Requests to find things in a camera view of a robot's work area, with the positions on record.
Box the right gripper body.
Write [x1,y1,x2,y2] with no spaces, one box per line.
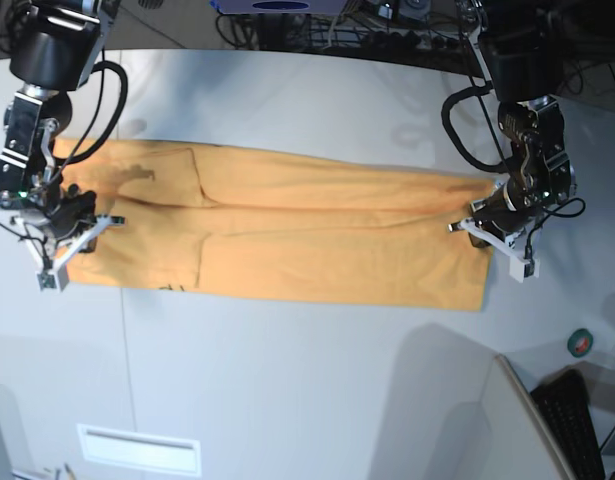
[11,184,109,272]

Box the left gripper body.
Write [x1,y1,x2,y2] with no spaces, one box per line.
[463,179,537,259]

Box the orange t-shirt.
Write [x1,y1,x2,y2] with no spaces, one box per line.
[64,140,492,311]

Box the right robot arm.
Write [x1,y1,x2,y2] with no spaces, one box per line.
[0,1,128,275]

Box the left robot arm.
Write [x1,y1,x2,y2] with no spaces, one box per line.
[441,1,577,279]

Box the green tape roll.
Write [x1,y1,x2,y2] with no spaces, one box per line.
[567,328,594,358]

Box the black keyboard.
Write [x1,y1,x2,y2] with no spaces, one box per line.
[530,369,606,480]

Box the black power strip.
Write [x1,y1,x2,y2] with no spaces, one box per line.
[361,30,460,52]

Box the white partition board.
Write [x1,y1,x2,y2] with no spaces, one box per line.
[480,355,575,479]

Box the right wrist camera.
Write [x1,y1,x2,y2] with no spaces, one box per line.
[37,268,69,292]

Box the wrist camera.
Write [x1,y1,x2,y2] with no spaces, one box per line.
[509,257,540,283]
[37,268,69,292]

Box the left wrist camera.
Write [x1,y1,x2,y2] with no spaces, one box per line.
[509,257,540,283]

